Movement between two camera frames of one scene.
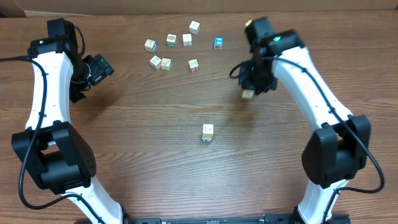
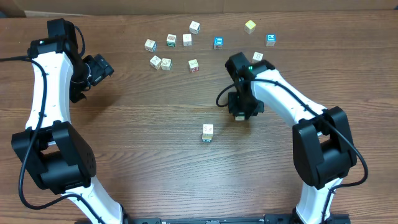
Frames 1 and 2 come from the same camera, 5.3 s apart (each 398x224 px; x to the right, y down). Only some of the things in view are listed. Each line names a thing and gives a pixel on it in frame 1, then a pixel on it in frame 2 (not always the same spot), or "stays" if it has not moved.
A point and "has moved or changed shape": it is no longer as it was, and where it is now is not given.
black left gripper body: [78, 91] stays
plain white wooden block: [166, 64] stays
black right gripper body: [254, 83] to [245, 109]
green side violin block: [247, 94] has moved or changed shape
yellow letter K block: [207, 136] stays
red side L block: [208, 128] stays
